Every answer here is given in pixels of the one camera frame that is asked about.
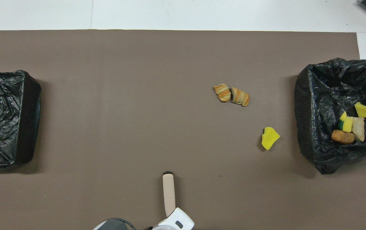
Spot croissant bread piece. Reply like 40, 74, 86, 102
231, 87, 250, 107
213, 83, 232, 103

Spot beige hand brush black bristles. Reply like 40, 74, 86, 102
163, 172, 175, 217

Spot brown textured bread roll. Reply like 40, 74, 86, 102
331, 130, 355, 144

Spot green and yellow sponge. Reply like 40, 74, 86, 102
337, 111, 353, 132

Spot pale white bread chunk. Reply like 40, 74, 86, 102
351, 117, 365, 142

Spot black bag lined bin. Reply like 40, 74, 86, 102
0, 70, 42, 168
294, 57, 366, 175

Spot brown paper table mat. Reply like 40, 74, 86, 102
0, 30, 366, 230

